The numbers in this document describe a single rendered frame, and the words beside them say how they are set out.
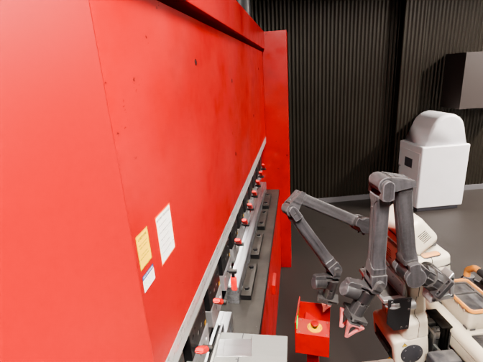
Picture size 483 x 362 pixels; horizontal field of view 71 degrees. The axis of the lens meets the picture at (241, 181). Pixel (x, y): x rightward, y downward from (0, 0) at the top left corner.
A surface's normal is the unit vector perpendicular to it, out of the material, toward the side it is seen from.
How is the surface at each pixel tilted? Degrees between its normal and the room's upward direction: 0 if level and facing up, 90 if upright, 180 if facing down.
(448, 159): 90
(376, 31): 90
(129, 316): 90
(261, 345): 0
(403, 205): 91
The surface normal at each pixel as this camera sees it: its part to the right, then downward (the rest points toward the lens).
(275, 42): -0.15, 0.31
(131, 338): 0.99, -0.01
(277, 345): -0.06, -0.95
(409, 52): 0.08, 0.30
